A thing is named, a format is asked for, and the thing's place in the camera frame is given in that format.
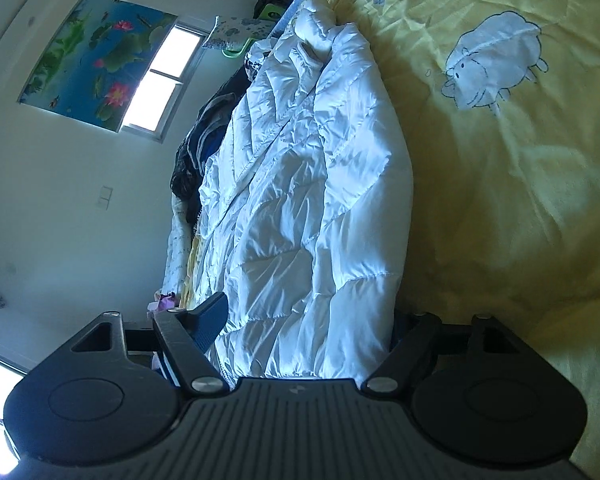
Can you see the floral grey cushion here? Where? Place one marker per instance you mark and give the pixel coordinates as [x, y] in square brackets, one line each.
[230, 32]

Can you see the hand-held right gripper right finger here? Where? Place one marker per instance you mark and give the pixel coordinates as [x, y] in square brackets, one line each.
[420, 332]

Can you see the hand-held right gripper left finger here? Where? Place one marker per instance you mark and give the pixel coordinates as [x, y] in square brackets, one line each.
[210, 320]

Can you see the window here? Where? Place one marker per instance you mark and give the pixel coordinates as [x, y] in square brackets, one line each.
[165, 85]

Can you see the green plastic case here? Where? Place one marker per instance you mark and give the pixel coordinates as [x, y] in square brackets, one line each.
[269, 11]

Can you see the blue knitted cloth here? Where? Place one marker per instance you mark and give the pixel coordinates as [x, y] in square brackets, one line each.
[295, 2]

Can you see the white down jacket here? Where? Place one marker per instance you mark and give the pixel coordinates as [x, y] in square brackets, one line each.
[305, 185]

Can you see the lotus flower window blind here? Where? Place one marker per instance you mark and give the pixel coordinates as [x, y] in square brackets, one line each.
[90, 60]

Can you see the green plastic hanger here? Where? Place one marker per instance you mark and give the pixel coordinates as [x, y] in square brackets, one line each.
[235, 50]

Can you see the white printed quilt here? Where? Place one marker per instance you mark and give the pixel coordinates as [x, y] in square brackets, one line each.
[177, 250]

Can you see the clear plastic bag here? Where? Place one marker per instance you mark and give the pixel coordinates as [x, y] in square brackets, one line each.
[254, 60]

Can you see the white light switch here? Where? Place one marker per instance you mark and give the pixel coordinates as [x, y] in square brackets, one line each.
[104, 197]

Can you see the pink cloth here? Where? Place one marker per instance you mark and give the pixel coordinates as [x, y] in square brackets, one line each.
[165, 302]

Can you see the pile of dark folded clothes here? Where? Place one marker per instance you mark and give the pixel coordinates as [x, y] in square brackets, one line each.
[205, 130]

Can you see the yellow cartoon print quilt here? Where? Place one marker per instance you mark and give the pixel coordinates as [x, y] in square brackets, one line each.
[505, 185]

